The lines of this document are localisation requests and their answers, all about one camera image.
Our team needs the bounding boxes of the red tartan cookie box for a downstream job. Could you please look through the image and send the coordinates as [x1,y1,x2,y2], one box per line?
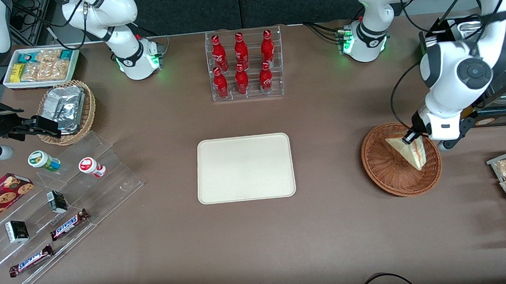
[0,172,36,227]

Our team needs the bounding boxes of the white snack tray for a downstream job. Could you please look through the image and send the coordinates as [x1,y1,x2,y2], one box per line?
[1,45,81,90]

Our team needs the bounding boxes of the black looped cable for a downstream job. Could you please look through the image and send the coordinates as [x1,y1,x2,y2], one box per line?
[358,271,419,284]

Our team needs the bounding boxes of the clear acrylic stepped stand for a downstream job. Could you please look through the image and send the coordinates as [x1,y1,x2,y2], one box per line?
[34,129,146,231]
[0,173,95,284]

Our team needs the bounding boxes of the green lidded cup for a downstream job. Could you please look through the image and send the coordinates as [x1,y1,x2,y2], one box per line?
[27,149,62,174]

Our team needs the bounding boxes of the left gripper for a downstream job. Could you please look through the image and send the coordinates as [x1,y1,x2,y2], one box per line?
[401,105,465,145]

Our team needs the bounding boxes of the clear acrylic bottle rack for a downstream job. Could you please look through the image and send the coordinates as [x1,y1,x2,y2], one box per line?
[204,25,285,103]

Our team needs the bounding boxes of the cream plastic tray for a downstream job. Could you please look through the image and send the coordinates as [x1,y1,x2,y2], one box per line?
[195,132,297,205]

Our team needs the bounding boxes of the right base cable bundle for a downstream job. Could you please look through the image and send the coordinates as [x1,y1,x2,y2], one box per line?
[134,21,171,59]

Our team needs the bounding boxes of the triangular sandwich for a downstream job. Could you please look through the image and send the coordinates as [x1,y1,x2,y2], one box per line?
[384,135,428,172]

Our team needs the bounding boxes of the stainless steel tray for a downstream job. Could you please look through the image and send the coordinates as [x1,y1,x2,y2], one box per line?
[442,16,486,42]

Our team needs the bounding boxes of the left base cable bundle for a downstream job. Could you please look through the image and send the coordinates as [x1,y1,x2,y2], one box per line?
[302,20,346,51]

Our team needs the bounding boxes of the Snickers bar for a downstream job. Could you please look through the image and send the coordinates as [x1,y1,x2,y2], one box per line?
[49,208,91,241]
[8,244,55,278]

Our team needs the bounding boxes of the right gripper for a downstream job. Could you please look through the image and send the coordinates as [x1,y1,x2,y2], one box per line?
[0,97,62,143]

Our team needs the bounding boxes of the yellow snack packet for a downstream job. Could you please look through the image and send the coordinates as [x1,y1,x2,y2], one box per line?
[10,63,26,84]

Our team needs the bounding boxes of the light wicker basket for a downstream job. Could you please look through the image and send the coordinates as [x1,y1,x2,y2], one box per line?
[35,79,98,147]

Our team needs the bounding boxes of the clear bag beige snacks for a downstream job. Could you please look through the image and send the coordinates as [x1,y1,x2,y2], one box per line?
[21,61,48,82]
[35,49,62,63]
[44,60,71,81]

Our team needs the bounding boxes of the base cable bundle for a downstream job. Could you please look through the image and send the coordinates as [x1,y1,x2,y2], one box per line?
[134,21,171,59]
[302,20,346,51]

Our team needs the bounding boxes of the red lidded cup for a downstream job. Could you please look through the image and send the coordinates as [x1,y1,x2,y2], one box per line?
[78,156,107,179]

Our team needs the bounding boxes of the red cola bottle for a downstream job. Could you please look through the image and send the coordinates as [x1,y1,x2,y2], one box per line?
[212,66,229,99]
[234,32,250,71]
[259,61,274,95]
[260,29,276,67]
[211,34,229,72]
[234,63,250,96]

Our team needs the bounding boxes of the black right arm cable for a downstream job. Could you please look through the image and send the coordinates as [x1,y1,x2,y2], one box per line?
[11,0,91,54]

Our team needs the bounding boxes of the small black carton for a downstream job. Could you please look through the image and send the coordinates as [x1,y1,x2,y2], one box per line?
[5,220,30,244]
[47,189,69,214]

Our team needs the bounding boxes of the dark grey partition panel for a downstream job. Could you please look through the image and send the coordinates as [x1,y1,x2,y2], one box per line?
[131,0,241,38]
[239,0,361,30]

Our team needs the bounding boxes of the metal frame strut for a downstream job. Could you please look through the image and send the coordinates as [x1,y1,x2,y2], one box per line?
[25,0,55,46]

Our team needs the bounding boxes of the brown wicker basket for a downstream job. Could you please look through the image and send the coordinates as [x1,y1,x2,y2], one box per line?
[360,120,444,199]

